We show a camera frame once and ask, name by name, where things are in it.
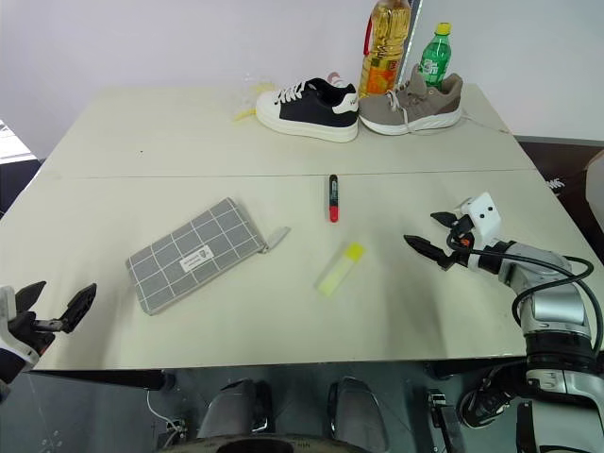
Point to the yellow translucent highlighter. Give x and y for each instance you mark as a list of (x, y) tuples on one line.
[(340, 269)]

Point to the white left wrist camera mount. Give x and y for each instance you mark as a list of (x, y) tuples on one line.
[(9, 325)]

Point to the black and white sneaker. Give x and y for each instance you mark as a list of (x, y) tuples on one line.
[(307, 111)]

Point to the yellow cooking oil bottle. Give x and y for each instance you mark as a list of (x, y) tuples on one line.
[(382, 52)]

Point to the dark rounded shape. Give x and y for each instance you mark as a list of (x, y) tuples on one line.
[(236, 408), (354, 408)]

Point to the green soda bottle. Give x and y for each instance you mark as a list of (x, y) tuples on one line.
[(435, 59)]

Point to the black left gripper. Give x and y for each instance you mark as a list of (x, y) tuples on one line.
[(32, 330)]

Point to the grey checked fabric pencil case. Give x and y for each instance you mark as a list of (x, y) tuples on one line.
[(193, 257)]

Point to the red and white small object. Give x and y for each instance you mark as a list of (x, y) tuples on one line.
[(334, 78)]

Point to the black metal pedal bracket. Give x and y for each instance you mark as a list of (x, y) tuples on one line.
[(443, 417)]

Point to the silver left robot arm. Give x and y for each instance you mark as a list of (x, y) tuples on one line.
[(8, 365)]

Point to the yellow clear plastic wrapper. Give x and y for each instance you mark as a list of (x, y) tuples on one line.
[(255, 99)]

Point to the black shoe on floor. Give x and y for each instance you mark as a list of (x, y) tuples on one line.
[(486, 401)]

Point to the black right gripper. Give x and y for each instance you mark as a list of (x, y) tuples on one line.
[(460, 236)]

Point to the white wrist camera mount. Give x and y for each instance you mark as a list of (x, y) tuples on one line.
[(9, 325), (483, 214)]

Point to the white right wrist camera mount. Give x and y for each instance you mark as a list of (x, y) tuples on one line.
[(483, 214)]

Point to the black marker with red cap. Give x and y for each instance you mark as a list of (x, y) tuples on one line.
[(333, 196)]

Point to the beige knit sneaker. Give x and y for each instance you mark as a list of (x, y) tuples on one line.
[(415, 106)]

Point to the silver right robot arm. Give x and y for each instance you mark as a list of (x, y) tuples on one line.
[(552, 307)]

